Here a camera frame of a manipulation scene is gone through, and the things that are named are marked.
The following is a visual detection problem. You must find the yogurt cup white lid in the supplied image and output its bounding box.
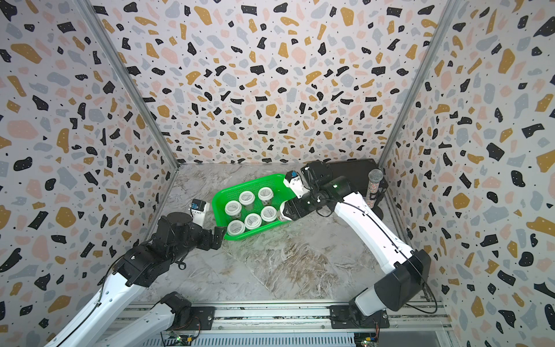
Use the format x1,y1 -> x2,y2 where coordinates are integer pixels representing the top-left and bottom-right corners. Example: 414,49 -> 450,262
238,191 -> 256,210
244,213 -> 262,231
258,187 -> 274,206
226,220 -> 246,237
225,200 -> 243,219
260,205 -> 278,224
278,202 -> 292,222

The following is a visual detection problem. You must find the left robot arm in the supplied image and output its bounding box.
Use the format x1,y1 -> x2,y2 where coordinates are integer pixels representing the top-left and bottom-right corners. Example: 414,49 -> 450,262
48,221 -> 226,346

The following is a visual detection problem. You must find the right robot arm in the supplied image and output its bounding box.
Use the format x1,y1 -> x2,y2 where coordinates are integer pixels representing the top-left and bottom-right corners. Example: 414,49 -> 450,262
280,183 -> 431,317

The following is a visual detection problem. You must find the green plastic basket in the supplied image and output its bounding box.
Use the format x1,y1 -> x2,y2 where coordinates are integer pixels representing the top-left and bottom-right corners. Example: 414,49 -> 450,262
212,174 -> 296,227

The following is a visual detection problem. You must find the black hard case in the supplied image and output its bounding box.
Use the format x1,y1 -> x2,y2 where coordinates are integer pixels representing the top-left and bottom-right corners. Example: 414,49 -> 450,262
325,159 -> 380,196

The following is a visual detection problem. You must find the glitter tube on black stand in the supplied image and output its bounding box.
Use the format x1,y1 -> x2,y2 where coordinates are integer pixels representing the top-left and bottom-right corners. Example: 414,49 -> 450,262
365,169 -> 384,220

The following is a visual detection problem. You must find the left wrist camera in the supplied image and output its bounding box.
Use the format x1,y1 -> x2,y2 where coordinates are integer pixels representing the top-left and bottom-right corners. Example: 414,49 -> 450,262
190,199 -> 210,227

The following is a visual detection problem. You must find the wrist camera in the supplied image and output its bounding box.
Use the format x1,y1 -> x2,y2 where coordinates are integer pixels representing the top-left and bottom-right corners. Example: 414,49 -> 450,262
190,199 -> 210,227
283,171 -> 310,199

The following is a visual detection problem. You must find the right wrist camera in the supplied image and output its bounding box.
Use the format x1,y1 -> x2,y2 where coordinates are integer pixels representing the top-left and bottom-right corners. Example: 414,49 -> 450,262
283,171 -> 310,199

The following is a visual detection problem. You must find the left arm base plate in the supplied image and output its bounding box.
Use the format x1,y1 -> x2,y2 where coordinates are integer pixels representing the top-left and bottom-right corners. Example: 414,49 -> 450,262
171,307 -> 216,331

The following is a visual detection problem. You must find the aluminium rail frame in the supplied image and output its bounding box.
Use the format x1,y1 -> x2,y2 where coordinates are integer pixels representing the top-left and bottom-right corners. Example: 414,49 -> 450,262
84,300 -> 454,347

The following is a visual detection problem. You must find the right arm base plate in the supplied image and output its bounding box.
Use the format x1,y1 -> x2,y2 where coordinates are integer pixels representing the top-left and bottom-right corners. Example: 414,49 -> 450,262
329,305 -> 390,329

